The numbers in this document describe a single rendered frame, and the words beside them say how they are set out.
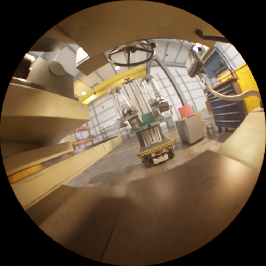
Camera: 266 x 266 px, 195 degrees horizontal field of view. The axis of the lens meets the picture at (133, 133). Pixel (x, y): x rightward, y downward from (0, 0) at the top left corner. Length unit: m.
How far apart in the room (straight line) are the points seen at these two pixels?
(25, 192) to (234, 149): 0.62
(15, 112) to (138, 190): 0.34
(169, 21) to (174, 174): 0.51
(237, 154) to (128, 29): 0.47
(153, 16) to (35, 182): 0.72
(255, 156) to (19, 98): 0.52
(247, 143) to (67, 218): 0.41
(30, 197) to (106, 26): 0.62
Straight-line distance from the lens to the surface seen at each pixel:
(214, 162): 0.17
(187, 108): 4.12
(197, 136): 1.78
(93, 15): 0.34
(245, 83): 2.74
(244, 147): 0.25
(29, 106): 0.29
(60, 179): 0.44
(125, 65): 0.59
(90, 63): 0.46
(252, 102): 2.75
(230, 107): 1.73
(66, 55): 7.94
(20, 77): 0.55
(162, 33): 0.45
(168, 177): 0.15
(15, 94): 0.31
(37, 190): 0.41
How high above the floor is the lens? 0.72
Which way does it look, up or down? 2 degrees down
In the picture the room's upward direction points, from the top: 21 degrees counter-clockwise
